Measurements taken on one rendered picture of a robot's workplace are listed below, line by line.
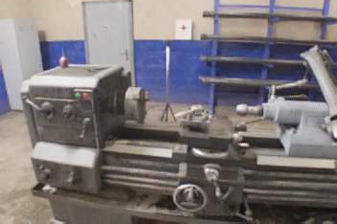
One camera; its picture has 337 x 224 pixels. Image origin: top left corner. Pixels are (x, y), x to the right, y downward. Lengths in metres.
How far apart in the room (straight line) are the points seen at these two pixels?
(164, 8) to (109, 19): 1.15
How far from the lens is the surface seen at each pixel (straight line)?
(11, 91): 5.23
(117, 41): 4.82
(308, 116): 1.66
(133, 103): 1.54
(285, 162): 1.60
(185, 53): 4.54
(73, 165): 1.64
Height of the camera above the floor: 1.66
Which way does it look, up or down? 19 degrees down
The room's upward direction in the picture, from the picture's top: straight up
